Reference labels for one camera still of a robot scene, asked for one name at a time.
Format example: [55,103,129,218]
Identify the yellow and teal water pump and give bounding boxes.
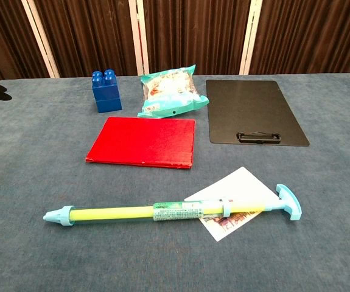
[43,183,303,227]

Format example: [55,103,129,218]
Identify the brown curtain partition screen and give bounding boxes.
[0,0,52,82]
[128,0,254,76]
[241,0,350,75]
[28,0,145,78]

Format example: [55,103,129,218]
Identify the blue toy building block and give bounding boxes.
[91,69,123,114]

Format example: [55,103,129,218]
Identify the red flat notebook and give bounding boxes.
[85,116,197,170]

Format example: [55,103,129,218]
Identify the teal snack bag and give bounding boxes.
[136,64,210,119]

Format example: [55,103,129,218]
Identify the black clipboard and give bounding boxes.
[205,79,310,148]

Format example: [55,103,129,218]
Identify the white picture postcard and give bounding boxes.
[184,166,281,243]

